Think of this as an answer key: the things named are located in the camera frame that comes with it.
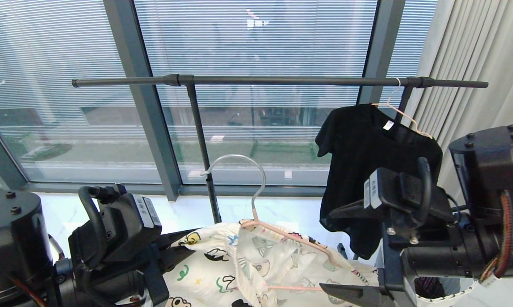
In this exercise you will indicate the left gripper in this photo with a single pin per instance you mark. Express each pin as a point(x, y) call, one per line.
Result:
point(124, 281)

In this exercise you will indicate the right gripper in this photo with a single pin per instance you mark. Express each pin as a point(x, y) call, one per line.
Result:
point(444, 256)

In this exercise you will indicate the cream printed garment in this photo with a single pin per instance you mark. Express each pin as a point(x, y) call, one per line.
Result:
point(260, 264)

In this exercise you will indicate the black short-sleeved shirt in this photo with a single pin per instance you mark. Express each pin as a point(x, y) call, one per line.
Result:
point(358, 162)

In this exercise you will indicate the pink clothes hanger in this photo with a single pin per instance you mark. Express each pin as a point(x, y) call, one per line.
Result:
point(262, 187)
point(403, 116)

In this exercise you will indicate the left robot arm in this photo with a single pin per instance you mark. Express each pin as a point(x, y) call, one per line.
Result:
point(13, 243)

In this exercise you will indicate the white laundry basket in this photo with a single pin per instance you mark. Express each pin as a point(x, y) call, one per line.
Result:
point(435, 288)

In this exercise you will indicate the black clothes rack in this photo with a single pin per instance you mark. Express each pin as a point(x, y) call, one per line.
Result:
point(282, 80)

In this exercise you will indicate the beige curtain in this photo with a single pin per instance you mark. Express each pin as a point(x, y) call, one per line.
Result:
point(473, 85)

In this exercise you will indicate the window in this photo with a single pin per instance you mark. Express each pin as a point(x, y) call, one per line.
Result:
point(260, 42)

